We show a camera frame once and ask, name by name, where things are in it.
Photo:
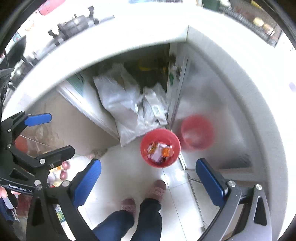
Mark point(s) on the person's right slipper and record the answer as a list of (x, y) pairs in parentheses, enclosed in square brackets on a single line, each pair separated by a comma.
[(157, 190)]

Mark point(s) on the black wire rack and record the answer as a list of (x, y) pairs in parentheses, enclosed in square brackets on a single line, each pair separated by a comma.
[(252, 16)]

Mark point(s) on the person's legs in jeans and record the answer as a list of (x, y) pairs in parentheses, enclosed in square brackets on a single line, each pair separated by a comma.
[(117, 224)]

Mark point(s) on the black gas stove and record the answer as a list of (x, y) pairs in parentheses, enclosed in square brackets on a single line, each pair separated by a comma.
[(66, 31)]

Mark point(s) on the white woven sack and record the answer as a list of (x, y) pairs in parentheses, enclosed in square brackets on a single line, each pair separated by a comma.
[(136, 111)]

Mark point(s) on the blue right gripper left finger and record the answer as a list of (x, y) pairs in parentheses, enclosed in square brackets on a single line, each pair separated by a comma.
[(84, 181)]

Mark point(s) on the red trash bin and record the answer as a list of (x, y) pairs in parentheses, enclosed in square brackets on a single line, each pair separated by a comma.
[(160, 148)]

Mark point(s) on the black wok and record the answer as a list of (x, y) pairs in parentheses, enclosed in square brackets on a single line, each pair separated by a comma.
[(16, 52)]

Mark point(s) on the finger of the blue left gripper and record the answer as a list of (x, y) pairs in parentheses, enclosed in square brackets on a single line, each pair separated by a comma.
[(39, 119), (56, 158)]

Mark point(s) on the metal cabinet door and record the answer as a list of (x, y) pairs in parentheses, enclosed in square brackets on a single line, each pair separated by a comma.
[(203, 92)]

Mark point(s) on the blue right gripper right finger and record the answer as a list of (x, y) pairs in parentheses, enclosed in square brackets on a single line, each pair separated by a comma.
[(213, 181)]

